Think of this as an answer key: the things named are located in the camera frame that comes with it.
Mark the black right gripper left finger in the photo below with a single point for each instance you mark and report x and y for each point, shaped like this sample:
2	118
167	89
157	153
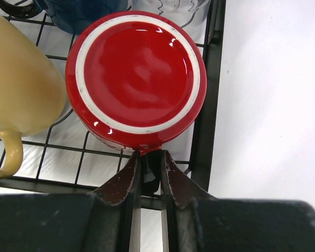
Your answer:
107	219

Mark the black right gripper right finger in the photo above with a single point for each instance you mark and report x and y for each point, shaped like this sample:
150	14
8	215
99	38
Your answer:
194	220

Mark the black wire dish rack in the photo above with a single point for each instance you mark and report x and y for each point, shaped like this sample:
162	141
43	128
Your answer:
67	158

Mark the yellow mug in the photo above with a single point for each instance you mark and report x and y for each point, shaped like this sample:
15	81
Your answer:
32	93

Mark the red mug black handle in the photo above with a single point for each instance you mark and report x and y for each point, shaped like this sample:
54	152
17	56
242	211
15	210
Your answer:
136	81

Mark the dark blue mug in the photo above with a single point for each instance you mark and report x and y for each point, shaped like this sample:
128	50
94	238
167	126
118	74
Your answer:
71	16

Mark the clear glass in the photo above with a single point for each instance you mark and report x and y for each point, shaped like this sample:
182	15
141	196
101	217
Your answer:
184	13

